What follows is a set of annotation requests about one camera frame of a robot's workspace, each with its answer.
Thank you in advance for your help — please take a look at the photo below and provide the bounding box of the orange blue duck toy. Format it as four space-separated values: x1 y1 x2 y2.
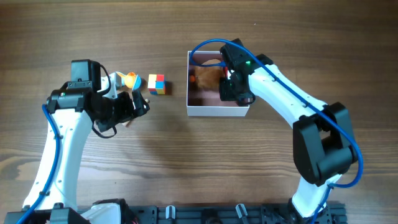
116 72 142 90

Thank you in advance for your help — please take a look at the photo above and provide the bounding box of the right blue cable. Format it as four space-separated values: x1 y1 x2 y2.
188 38 364 224

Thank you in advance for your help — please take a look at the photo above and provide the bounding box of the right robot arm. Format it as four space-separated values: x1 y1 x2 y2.
220 39 363 222

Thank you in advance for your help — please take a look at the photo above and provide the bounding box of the blue cable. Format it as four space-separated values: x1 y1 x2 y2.
15 104 62 224
188 38 364 224

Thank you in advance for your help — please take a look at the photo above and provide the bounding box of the white pig rattle drum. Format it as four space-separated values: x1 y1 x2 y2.
123 98 149 128

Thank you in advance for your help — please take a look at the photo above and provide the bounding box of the pink open cardboard box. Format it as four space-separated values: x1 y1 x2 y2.
186 51 250 117

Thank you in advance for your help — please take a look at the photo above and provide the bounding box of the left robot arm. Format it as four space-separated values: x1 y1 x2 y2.
5 59 150 223

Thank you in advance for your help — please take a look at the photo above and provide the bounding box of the brown plush toy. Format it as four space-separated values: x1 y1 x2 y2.
188 59 226 91

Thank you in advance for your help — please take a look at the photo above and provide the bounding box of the multicolour puzzle cube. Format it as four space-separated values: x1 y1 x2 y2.
147 74 165 95

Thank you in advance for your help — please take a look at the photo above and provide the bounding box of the left blue cable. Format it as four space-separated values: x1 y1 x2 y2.
15 104 62 224

